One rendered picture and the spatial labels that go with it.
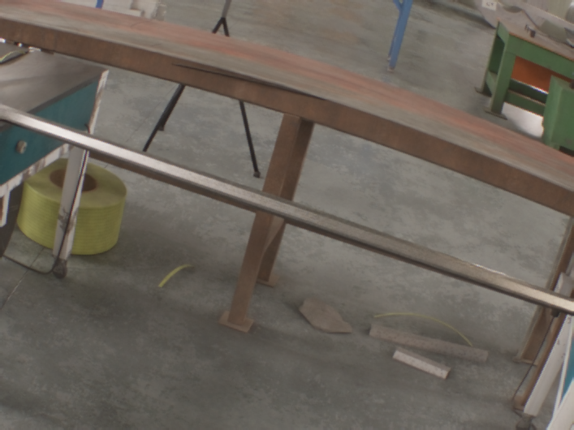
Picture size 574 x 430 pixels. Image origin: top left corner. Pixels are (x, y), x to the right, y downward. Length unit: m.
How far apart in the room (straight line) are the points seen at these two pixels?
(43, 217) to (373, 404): 1.30
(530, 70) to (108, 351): 5.84
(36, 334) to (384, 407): 1.11
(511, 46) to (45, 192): 4.71
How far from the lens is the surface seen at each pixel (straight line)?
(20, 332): 2.89
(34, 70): 2.87
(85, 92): 2.88
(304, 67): 3.26
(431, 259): 2.16
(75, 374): 2.76
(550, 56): 7.43
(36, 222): 3.43
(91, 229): 3.41
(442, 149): 2.96
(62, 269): 3.22
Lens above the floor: 1.52
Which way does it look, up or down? 21 degrees down
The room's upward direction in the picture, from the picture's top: 16 degrees clockwise
